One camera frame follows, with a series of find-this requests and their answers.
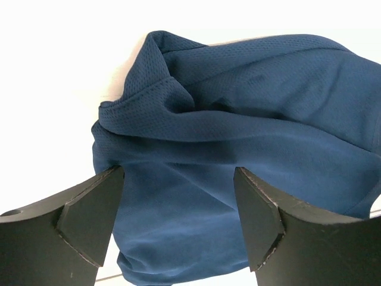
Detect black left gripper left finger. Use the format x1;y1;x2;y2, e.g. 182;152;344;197
1;166;124;286

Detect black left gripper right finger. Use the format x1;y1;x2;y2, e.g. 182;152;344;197
234;167;380;286

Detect navy blue shorts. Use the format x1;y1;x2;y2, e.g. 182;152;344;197
91;31;380;285

